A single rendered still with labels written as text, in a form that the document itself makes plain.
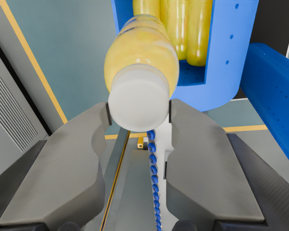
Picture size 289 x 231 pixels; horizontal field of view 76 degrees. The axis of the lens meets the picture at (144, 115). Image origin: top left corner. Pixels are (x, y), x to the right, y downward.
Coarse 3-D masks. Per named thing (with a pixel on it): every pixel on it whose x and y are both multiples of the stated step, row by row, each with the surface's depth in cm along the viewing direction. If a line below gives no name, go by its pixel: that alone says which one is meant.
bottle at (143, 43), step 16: (144, 16) 22; (128, 32) 15; (144, 32) 14; (160, 32) 16; (112, 48) 14; (128, 48) 13; (144, 48) 13; (160, 48) 13; (112, 64) 13; (128, 64) 13; (144, 64) 12; (160, 64) 13; (176, 64) 14; (112, 80) 13; (176, 80) 14
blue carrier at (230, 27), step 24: (120, 0) 42; (216, 0) 26; (240, 0) 27; (120, 24) 43; (216, 24) 28; (240, 24) 30; (216, 48) 30; (240, 48) 33; (192, 72) 51; (216, 72) 32; (240, 72) 37; (192, 96) 34; (216, 96) 36
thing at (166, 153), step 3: (165, 153) 85; (168, 153) 85; (165, 156) 84; (165, 159) 82; (165, 162) 79; (165, 165) 77; (165, 168) 76; (165, 171) 75; (165, 174) 74; (165, 177) 74; (165, 180) 74
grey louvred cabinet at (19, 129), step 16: (0, 48) 166; (0, 64) 161; (0, 80) 159; (16, 80) 179; (0, 96) 158; (16, 96) 173; (0, 112) 157; (16, 112) 172; (32, 112) 190; (0, 128) 156; (16, 128) 169; (32, 128) 188; (48, 128) 216; (0, 144) 155; (16, 144) 168; (32, 144) 187; (0, 160) 154
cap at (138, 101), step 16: (128, 80) 10; (144, 80) 10; (160, 80) 11; (112, 96) 11; (128, 96) 11; (144, 96) 11; (160, 96) 11; (112, 112) 12; (128, 112) 12; (144, 112) 12; (160, 112) 12; (128, 128) 12; (144, 128) 12
